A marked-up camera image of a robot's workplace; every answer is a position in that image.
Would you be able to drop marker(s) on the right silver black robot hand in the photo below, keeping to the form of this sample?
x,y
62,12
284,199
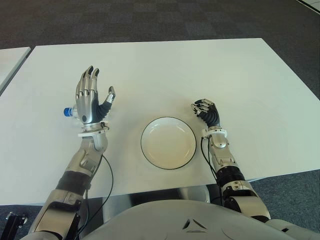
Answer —
x,y
211,115

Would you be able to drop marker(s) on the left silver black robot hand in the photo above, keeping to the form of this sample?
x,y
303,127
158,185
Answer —
x,y
86,105

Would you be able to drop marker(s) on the clear bottle with blue cap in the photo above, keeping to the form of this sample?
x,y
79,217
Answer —
x,y
68,111

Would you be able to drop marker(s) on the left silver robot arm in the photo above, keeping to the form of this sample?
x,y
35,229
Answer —
x,y
92,150

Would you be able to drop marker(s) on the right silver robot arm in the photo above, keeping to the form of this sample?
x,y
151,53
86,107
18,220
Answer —
x,y
220,145

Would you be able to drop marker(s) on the white plate with black rim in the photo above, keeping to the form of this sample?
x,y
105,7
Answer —
x,y
170,145

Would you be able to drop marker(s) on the white round bin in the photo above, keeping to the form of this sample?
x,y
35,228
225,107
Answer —
x,y
200,193

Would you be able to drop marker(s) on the white neighbouring table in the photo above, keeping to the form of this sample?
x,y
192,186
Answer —
x,y
10,62

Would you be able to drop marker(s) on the grey robot torso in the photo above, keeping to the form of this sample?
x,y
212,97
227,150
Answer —
x,y
162,220

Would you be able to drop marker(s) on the black stand with screws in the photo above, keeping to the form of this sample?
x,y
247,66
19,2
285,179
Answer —
x,y
15,222

